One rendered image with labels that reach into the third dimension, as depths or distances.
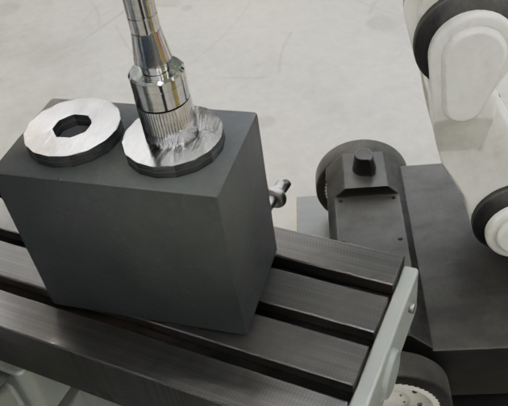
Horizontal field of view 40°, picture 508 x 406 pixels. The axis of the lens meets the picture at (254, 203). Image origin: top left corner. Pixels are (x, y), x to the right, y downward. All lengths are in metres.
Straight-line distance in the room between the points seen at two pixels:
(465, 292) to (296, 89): 1.64
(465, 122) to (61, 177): 0.59
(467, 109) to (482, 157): 0.14
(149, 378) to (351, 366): 0.19
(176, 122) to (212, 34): 2.61
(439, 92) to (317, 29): 2.16
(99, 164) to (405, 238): 0.76
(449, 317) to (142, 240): 0.68
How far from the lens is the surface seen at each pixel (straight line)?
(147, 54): 0.57
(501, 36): 0.95
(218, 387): 0.68
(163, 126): 0.59
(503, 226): 1.16
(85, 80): 3.07
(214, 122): 0.63
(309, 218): 1.60
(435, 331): 1.18
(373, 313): 0.71
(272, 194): 1.45
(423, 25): 0.96
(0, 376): 0.86
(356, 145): 1.47
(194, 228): 0.61
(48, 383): 0.90
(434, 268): 1.27
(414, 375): 1.11
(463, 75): 0.96
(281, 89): 2.75
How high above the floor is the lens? 1.51
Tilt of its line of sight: 42 degrees down
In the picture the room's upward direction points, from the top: 9 degrees counter-clockwise
